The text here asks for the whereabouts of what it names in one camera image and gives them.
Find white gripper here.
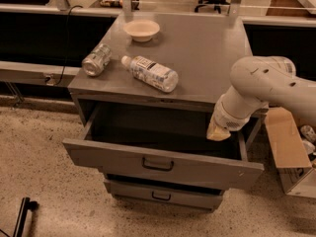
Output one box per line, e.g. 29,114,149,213
206,95,250,141

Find grey top drawer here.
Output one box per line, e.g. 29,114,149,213
63,103,264,190

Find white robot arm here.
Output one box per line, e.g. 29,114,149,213
206,56,316,141

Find grey drawer cabinet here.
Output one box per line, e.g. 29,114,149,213
67,11,270,213

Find cardboard box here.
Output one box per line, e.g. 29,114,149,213
265,108,316,198

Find clear plastic water bottle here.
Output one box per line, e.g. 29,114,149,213
121,55,179,93

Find beige bowl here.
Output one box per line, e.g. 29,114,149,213
123,20,160,42

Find black office chair base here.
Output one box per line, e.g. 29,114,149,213
194,0,230,13

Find silver can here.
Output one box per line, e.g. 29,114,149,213
82,43,112,77

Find wooden counter top right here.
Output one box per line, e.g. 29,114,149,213
266,0,316,18

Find black stand bottom left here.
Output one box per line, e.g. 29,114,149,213
13,197,39,237

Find black cable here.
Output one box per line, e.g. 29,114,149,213
45,5,84,87

